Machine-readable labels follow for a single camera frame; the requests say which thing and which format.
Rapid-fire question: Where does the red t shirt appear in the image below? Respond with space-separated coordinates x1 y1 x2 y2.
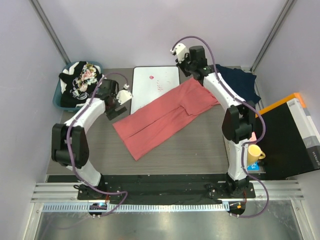
113 78 219 161

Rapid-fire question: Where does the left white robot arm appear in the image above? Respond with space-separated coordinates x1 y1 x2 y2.
51 76 133 200

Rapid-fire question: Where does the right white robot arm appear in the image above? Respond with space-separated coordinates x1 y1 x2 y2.
171 42 255 198

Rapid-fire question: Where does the black floral t shirt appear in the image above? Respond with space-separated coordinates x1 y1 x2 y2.
58 61 109 109

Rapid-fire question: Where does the white board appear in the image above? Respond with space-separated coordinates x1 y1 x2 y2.
130 66 180 114

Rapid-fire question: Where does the folded navy t shirt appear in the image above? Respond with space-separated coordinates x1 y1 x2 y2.
216 64 261 104

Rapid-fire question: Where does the pink power adapter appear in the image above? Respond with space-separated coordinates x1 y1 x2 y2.
249 132 257 144

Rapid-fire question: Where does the yellow cup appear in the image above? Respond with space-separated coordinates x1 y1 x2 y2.
247 144 266 166

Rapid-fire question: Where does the blue illustrated book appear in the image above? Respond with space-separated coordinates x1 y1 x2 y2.
247 162 260 172

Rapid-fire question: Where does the black orange box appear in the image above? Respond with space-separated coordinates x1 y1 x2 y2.
255 92 320 180

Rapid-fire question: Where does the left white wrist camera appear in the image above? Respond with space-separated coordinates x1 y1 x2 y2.
116 83 133 105

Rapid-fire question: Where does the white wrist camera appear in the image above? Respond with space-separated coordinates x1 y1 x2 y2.
170 42 190 64
116 83 133 105

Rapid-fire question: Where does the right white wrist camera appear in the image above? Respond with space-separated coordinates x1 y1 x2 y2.
170 42 190 64

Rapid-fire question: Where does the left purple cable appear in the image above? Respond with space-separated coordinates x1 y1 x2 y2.
66 72 130 217

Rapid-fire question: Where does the purple cable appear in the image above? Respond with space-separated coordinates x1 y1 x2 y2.
66 72 130 217
171 36 270 219

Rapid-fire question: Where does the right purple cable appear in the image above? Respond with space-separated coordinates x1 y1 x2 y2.
171 36 270 219

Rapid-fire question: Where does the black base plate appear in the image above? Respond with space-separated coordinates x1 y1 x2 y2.
47 174 261 206

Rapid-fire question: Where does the aluminium frame rail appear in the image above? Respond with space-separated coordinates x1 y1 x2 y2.
31 180 305 217

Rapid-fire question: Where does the right aluminium corner post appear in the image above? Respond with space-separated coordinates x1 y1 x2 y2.
249 0 297 72

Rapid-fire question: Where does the aluminium corner post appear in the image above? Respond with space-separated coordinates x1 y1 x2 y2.
249 0 297 72
29 0 71 65

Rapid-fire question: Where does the left aluminium corner post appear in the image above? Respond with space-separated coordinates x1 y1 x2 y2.
29 0 71 65

